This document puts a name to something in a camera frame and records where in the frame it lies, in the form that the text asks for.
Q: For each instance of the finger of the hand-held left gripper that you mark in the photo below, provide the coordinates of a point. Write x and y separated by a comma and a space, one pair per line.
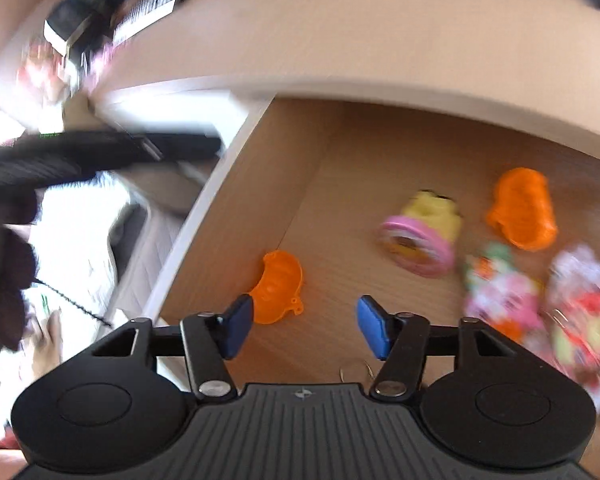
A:
187, 146

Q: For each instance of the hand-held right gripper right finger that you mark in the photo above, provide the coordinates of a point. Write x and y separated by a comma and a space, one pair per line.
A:
372, 327

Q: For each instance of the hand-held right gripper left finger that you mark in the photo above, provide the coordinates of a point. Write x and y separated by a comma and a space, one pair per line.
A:
237, 327

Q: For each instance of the orange plastic shell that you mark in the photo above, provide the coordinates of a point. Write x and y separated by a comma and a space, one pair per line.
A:
522, 210
277, 287

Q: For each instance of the yellow toy with pink lid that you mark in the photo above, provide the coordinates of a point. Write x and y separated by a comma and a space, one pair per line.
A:
422, 232

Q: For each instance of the pink snack packet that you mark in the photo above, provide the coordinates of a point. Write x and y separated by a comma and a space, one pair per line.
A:
502, 297

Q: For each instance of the wooden drawer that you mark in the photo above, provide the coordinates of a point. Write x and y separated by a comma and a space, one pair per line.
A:
350, 175

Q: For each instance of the red white lollipop packet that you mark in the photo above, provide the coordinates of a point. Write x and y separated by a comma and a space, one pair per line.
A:
585, 310

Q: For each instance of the person's left hand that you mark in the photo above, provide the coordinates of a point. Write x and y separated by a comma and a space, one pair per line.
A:
2, 280

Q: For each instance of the pink printed object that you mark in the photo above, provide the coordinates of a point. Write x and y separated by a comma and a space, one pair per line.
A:
55, 75

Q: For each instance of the black keyboard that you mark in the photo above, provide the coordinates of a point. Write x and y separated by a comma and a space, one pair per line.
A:
150, 2

